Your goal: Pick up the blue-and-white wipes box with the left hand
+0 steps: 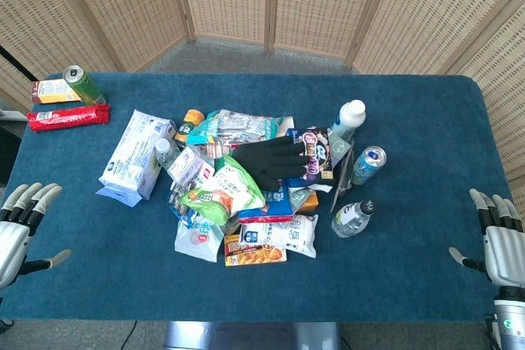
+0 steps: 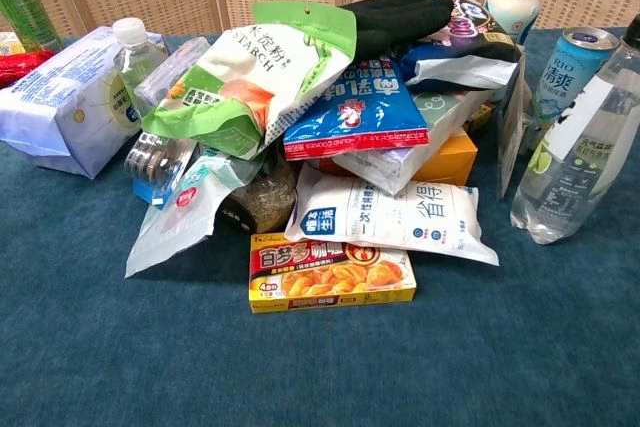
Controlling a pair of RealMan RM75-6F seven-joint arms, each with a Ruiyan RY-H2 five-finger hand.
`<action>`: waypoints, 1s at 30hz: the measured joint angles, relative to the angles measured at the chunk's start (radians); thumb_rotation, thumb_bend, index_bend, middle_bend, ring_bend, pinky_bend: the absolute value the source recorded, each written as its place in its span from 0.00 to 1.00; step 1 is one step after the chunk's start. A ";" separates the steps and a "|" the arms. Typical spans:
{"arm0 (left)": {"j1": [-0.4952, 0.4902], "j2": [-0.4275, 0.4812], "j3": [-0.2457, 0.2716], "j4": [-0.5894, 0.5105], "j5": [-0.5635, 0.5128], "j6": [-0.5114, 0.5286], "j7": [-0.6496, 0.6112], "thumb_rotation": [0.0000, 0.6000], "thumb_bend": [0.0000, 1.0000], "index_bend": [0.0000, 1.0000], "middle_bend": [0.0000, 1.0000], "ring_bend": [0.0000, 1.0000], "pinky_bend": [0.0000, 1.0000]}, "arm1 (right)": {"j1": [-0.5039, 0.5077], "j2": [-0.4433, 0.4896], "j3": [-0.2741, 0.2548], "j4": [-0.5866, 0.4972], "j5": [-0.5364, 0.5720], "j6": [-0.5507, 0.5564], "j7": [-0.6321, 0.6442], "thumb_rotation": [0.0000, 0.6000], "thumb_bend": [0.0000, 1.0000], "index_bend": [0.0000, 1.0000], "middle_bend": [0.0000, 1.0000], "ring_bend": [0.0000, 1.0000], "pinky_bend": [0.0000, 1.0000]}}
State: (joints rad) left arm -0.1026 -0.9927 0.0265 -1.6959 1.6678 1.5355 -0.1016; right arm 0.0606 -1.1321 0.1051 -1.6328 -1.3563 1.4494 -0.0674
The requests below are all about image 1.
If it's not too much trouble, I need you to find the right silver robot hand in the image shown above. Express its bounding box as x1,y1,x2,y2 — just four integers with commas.
448,188,525,286

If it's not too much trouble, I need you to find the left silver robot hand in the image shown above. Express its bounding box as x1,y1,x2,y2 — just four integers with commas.
0,182,72,290

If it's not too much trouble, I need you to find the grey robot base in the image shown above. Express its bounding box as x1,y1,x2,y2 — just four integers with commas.
162,320,342,350

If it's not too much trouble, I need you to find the red snack packet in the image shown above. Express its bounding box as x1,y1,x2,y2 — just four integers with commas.
26,103,112,134

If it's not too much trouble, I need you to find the blue table cloth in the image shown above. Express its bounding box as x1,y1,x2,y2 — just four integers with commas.
0,72,518,323

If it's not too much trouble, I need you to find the white wet wipes pack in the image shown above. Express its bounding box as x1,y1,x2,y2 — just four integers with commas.
95,108,178,207

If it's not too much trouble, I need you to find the brown and yellow snack box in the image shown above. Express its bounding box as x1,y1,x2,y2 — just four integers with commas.
31,79,82,105

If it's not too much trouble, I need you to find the clear bottle with black cap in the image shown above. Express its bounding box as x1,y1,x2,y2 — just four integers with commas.
331,198,376,239

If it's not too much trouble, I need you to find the blue and silver drink can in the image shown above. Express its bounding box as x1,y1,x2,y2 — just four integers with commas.
351,145,387,186

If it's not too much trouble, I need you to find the battery blister pack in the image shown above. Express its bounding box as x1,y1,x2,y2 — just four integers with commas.
166,184,194,220

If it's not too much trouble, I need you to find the green drink can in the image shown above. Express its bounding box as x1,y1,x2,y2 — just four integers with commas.
62,65,108,107

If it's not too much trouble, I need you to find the silver foil pouch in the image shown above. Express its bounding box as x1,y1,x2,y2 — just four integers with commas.
329,148,355,214

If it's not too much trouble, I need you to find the small clear plastic bottle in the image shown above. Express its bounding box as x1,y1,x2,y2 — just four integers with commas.
153,138,183,175

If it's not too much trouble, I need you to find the white and blue plastic pouch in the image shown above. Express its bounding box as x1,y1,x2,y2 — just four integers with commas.
174,218,225,263

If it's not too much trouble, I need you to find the clear blister card pack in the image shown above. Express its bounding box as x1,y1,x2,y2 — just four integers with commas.
167,146,206,187

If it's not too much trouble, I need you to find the orange small box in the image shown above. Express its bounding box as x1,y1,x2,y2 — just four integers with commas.
294,189,320,215

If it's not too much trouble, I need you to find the white plastic milk bottle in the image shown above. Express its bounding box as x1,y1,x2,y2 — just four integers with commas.
328,99,367,141

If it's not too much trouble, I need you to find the dark purple sanitary pad pack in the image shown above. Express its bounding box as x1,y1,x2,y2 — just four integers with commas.
285,126,335,189

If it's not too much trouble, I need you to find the yellow cap dark bottle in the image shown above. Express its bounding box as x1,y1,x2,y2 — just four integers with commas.
173,109,205,145

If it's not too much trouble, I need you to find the green and white snack bag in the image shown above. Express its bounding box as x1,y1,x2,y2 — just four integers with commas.
179,154,267,227

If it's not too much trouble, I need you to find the white salt bag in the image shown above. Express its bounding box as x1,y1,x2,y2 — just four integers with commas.
240,213,320,259

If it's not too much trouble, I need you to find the blue and red snack pack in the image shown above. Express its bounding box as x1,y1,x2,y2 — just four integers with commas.
237,189,295,224

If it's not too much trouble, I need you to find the yellow and red curry box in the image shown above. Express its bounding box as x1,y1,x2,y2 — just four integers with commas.
223,233,288,267

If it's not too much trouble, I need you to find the teal and silver snack bag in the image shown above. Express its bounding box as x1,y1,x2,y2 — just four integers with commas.
186,109,286,147

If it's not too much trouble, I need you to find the black knit glove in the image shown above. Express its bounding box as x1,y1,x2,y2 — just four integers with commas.
231,135,310,191

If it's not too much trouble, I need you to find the woven bamboo folding screen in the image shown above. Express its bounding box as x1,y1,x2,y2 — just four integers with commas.
0,0,525,183

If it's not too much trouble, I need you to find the black cable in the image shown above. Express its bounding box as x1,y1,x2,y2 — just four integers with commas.
121,320,137,350

